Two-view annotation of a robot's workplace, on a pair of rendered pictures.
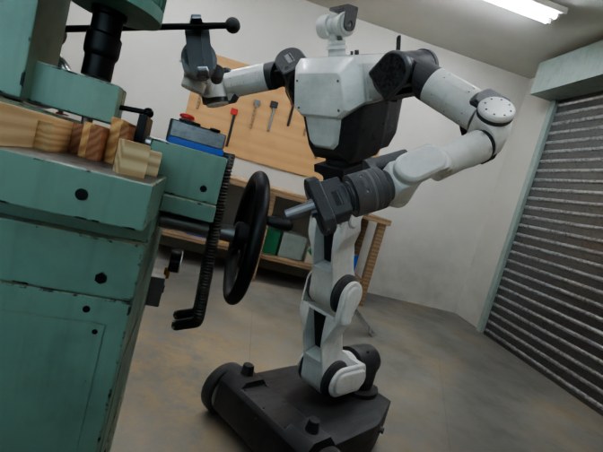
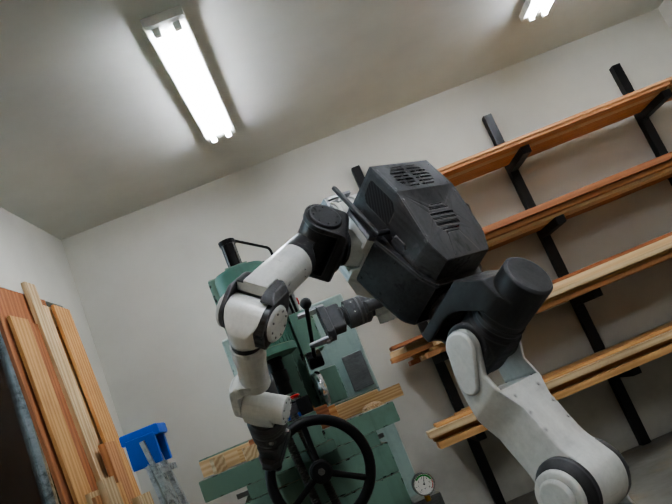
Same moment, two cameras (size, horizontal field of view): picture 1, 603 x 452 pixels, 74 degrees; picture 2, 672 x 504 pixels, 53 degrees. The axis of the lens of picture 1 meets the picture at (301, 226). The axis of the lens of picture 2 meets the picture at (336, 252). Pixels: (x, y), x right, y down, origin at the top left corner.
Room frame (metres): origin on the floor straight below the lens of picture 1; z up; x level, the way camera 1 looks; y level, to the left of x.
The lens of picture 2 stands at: (1.28, -1.68, 0.95)
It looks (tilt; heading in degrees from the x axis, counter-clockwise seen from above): 12 degrees up; 96
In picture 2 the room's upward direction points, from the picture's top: 22 degrees counter-clockwise
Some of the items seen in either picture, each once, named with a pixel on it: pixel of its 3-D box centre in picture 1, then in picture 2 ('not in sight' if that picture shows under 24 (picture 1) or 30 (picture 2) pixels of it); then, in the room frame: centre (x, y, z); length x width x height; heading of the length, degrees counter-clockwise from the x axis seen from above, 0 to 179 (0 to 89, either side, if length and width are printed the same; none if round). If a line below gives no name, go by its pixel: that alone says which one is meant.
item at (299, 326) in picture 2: not in sight; (305, 332); (0.83, 0.69, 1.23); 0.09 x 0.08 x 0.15; 106
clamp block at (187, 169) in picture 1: (186, 171); (296, 435); (0.78, 0.25, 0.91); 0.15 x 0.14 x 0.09; 16
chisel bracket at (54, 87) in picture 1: (79, 99); not in sight; (0.74, 0.46, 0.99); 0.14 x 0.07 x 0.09; 106
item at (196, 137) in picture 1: (196, 135); (289, 410); (0.79, 0.25, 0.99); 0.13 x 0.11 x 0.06; 16
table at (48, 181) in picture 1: (135, 182); (301, 449); (0.76, 0.33, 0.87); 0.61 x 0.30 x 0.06; 16
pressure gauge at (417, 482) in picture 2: (172, 264); (424, 486); (1.05, 0.31, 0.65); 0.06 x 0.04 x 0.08; 16
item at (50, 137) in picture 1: (92, 143); (322, 421); (0.82, 0.46, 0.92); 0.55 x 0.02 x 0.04; 16
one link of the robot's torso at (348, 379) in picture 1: (331, 369); not in sight; (1.51, -0.26, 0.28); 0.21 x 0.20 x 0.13; 137
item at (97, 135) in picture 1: (109, 145); not in sight; (0.72, 0.37, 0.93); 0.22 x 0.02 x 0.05; 16
